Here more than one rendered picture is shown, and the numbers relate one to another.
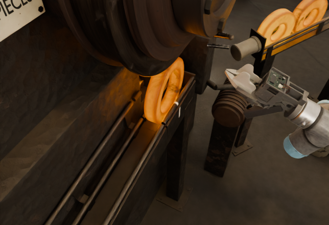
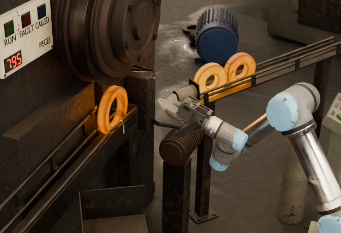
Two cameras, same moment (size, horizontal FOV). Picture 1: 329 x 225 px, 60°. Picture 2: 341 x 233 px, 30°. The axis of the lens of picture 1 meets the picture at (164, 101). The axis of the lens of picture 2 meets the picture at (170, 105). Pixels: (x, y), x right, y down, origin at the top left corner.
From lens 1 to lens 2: 161 cm
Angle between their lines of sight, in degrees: 19
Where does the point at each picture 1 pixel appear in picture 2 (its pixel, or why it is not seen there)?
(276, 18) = (205, 69)
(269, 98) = (186, 115)
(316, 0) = (241, 57)
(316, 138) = (222, 144)
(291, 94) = (201, 112)
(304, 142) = (217, 151)
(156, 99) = (105, 109)
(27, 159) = (36, 119)
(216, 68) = not seen: hidden behind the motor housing
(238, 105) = (180, 140)
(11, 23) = (42, 50)
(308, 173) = not seen: outside the picture
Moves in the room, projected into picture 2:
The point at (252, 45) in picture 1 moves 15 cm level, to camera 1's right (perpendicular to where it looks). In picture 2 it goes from (189, 90) to (225, 91)
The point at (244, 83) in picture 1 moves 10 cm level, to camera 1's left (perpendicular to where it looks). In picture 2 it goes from (169, 106) to (142, 106)
